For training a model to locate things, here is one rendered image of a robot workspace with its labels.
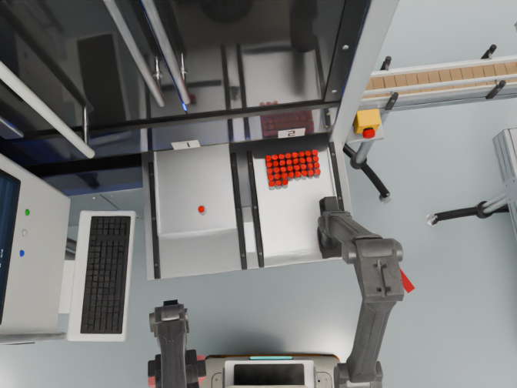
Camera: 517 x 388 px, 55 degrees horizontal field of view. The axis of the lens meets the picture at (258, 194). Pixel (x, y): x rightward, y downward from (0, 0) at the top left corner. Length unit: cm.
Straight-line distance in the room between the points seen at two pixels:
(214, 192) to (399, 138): 135
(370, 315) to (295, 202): 74
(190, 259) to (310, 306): 100
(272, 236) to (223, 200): 21
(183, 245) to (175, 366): 68
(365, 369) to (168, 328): 44
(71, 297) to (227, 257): 56
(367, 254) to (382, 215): 164
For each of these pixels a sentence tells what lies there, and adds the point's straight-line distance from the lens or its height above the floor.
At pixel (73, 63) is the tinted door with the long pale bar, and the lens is 120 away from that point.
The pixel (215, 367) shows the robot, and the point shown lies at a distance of 225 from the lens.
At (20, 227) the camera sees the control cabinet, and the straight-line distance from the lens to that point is 158.
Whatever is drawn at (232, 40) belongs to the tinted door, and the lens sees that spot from 112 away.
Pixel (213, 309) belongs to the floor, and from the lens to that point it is 253.
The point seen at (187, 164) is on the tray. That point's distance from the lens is 174.
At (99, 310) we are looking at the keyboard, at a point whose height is 83.
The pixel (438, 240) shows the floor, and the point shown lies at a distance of 268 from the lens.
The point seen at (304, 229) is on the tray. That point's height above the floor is 88.
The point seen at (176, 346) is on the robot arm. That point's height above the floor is 143.
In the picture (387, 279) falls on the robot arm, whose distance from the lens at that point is 99.
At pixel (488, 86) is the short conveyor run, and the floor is 93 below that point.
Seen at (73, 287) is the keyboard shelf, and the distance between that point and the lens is 184.
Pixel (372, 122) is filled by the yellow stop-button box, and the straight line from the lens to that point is 164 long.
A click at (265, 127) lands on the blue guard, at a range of 154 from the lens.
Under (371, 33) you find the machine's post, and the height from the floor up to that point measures 155.
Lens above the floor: 251
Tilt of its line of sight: 75 degrees down
